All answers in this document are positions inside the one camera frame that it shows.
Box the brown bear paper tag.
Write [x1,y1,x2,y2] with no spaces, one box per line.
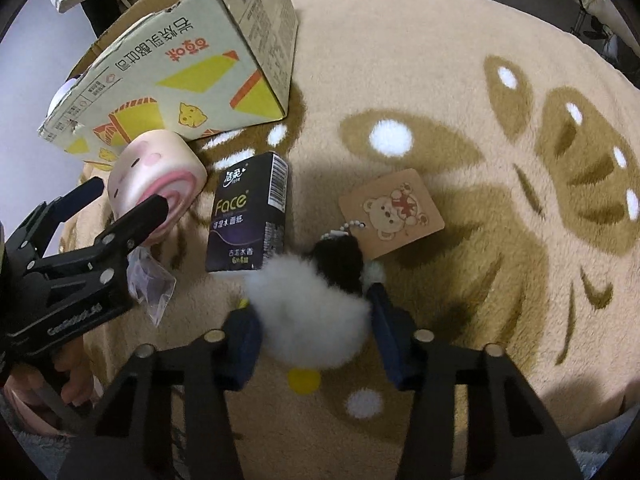
[338,168,446,261]

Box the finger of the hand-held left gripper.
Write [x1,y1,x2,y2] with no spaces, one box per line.
[20,176,107,261]
[30,195,170,286]

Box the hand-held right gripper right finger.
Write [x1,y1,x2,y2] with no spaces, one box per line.
[367,282,583,480]

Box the white soft toy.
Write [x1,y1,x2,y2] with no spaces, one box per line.
[50,76,83,113]

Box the pink roll cake plush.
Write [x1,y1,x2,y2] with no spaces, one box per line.
[106,129,208,248]

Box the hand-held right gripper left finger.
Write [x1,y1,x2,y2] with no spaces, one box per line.
[55,305,263,480]

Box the white fluffy plush keychain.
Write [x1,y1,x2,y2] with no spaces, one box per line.
[240,237,388,393]

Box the black tissue pack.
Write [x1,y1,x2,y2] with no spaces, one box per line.
[205,151,291,273]

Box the dark hanging coat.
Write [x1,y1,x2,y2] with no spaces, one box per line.
[80,0,133,28]

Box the clear plastic wrapper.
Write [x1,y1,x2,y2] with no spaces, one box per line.
[126,249,177,328]

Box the printed cardboard box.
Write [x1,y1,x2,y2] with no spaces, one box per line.
[37,0,301,161]

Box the grey blue cloth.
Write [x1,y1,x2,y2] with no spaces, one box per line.
[567,425,626,480]

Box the person's left hand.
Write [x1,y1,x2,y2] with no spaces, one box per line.
[0,346,95,436]

